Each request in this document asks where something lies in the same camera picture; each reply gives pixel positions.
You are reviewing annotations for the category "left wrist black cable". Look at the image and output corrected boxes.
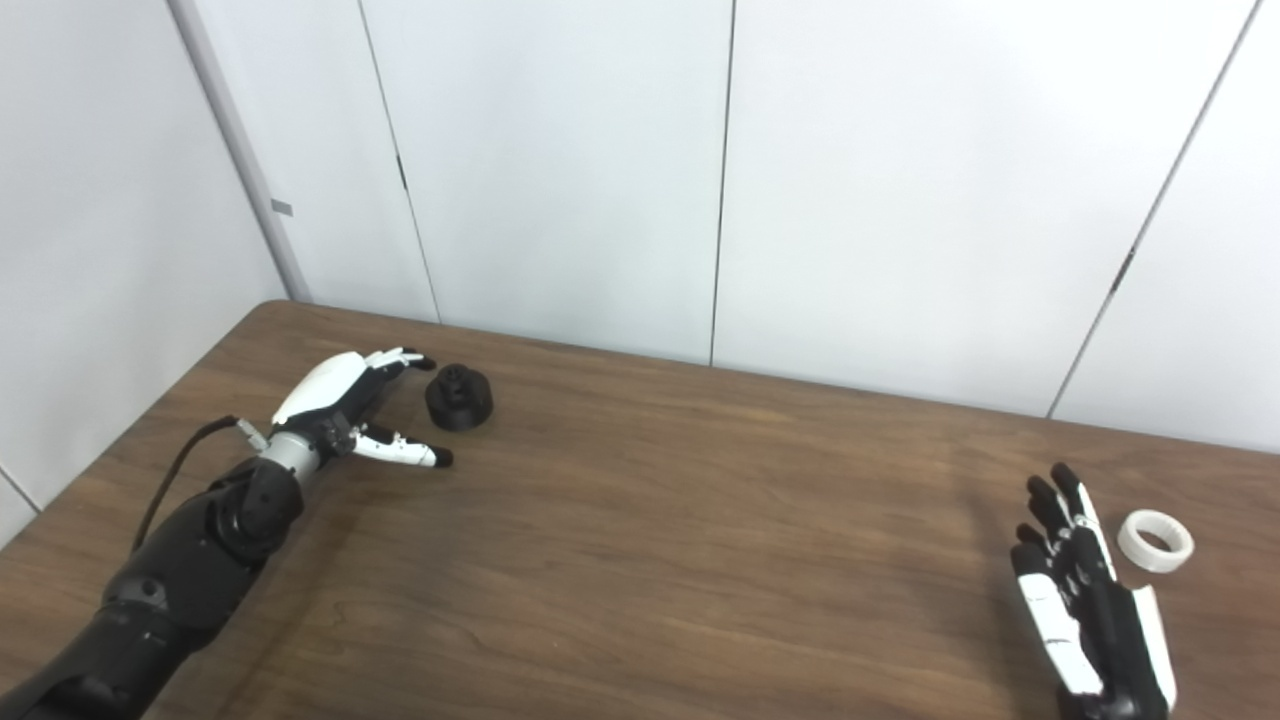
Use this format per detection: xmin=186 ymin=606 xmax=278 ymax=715
xmin=130 ymin=415 xmax=269 ymax=556

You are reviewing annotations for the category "white plastic ring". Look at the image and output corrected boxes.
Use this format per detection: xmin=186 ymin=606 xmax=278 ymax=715
xmin=1117 ymin=509 xmax=1195 ymax=573

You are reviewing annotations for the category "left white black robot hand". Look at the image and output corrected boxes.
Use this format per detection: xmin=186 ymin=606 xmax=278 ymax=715
xmin=270 ymin=347 xmax=454 ymax=469

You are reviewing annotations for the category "round black plastic part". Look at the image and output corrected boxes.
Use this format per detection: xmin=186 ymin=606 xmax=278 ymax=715
xmin=425 ymin=364 xmax=494 ymax=431

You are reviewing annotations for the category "grey wall corner post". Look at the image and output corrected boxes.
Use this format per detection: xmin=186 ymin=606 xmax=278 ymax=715
xmin=168 ymin=0 xmax=313 ymax=303

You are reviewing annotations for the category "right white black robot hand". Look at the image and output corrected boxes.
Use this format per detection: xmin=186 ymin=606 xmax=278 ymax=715
xmin=1010 ymin=462 xmax=1179 ymax=720

